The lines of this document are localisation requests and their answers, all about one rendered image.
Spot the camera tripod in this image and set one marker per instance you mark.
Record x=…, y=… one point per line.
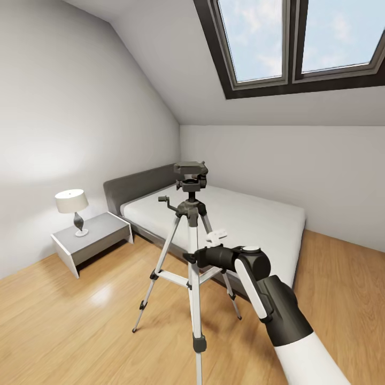
x=190, y=208

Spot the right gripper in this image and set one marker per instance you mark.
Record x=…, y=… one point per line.
x=206, y=256

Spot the table lamp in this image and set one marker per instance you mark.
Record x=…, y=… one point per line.
x=73, y=201

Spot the bed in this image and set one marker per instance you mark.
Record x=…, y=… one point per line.
x=249, y=221

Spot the nightstand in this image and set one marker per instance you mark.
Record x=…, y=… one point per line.
x=104, y=231

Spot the fixed window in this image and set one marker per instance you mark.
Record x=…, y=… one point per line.
x=282, y=47

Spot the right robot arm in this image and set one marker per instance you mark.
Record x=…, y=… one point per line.
x=304, y=359

